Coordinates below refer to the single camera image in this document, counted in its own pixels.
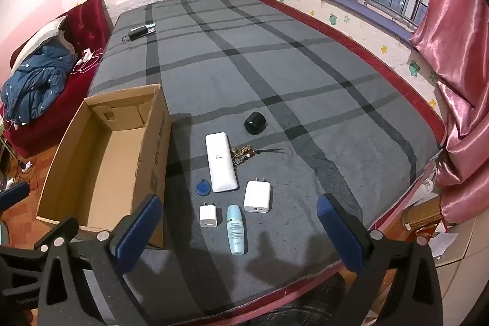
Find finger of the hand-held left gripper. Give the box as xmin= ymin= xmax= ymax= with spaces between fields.
xmin=0 ymin=243 xmax=43 ymax=298
xmin=0 ymin=181 xmax=30 ymax=210

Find red velvet sofa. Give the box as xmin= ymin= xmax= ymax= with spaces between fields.
xmin=4 ymin=0 xmax=113 ymax=159

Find pink satin curtain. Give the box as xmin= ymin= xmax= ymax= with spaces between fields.
xmin=410 ymin=0 xmax=489 ymax=223

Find small white charger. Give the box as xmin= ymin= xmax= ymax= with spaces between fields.
xmin=199 ymin=202 xmax=218 ymax=228

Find small black round device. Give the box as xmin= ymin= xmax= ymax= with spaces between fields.
xmin=244 ymin=111 xmax=268 ymax=136

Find white papers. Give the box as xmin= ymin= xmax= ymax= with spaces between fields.
xmin=428 ymin=230 xmax=459 ymax=260

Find small side table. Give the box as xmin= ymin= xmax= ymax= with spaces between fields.
xmin=0 ymin=116 xmax=24 ymax=197

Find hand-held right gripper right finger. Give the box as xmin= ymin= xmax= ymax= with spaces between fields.
xmin=316 ymin=192 xmax=444 ymax=326

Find bed with grey plaid cover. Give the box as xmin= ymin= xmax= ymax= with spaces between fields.
xmin=86 ymin=0 xmax=446 ymax=315

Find large white charger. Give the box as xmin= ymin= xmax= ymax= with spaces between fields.
xmin=243 ymin=176 xmax=272 ymax=214

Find woven bamboo basket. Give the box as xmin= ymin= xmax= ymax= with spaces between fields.
xmin=403 ymin=196 xmax=444 ymax=235

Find long white plastic case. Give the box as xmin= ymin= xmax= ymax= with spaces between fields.
xmin=205 ymin=133 xmax=238 ymax=193

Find white pillow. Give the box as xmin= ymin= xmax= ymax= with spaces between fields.
xmin=9 ymin=16 xmax=68 ymax=76

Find black power adapter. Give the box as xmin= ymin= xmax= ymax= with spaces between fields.
xmin=122 ymin=26 xmax=149 ymax=42

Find red mattress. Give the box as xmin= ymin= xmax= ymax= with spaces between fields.
xmin=225 ymin=0 xmax=447 ymax=313

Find beaded keychain with strap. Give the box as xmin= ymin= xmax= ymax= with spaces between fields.
xmin=229 ymin=145 xmax=284 ymax=166

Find dark blue star quilt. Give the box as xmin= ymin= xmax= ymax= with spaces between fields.
xmin=1 ymin=45 xmax=75 ymax=126

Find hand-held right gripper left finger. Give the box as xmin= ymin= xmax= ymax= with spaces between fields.
xmin=36 ymin=193 xmax=166 ymax=326

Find white charging cables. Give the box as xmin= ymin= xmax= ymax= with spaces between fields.
xmin=71 ymin=49 xmax=102 ymax=75

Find light blue bottle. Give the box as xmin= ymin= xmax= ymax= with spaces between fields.
xmin=226 ymin=204 xmax=245 ymax=255

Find brown cardboard box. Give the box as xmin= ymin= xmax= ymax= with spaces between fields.
xmin=36 ymin=83 xmax=171 ymax=248

